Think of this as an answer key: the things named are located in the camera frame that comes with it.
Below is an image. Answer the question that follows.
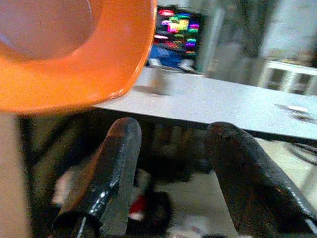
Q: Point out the grey cup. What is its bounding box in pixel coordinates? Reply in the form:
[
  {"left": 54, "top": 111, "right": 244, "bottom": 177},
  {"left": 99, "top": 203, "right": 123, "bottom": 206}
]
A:
[{"left": 150, "top": 67, "right": 174, "bottom": 97}]

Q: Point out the red and black object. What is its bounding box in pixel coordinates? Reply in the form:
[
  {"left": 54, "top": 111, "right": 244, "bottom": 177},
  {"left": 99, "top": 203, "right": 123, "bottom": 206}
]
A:
[{"left": 127, "top": 190, "right": 174, "bottom": 230}]

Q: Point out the white shelf unit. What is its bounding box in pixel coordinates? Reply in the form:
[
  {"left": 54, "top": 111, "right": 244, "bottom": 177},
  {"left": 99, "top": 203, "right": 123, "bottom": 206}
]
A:
[{"left": 257, "top": 60, "right": 317, "bottom": 97}]

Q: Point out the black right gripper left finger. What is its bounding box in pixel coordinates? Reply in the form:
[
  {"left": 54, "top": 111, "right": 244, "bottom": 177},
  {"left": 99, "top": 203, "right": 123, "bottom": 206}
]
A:
[{"left": 54, "top": 117, "right": 143, "bottom": 238}]

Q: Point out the grey dining table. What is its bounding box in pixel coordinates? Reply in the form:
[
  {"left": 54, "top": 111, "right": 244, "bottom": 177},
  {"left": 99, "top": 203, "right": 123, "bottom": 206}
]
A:
[{"left": 91, "top": 66, "right": 317, "bottom": 145}]

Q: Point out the orange plastic bowl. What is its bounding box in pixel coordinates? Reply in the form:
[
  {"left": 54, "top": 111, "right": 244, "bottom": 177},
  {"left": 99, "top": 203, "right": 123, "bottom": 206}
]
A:
[{"left": 0, "top": 0, "right": 158, "bottom": 115}]

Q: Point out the colourful television screen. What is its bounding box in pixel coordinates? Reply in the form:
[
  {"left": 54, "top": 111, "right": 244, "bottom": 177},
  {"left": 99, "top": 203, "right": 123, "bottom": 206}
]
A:
[{"left": 147, "top": 6, "right": 207, "bottom": 73}]

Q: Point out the silver cutlery piece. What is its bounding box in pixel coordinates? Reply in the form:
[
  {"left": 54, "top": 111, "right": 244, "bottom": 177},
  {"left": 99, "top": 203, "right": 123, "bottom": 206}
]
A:
[{"left": 274, "top": 102, "right": 317, "bottom": 122}]

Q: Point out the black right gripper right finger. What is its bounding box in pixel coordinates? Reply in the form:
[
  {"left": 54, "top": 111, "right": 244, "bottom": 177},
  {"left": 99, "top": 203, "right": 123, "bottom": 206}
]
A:
[{"left": 204, "top": 121, "right": 317, "bottom": 238}]

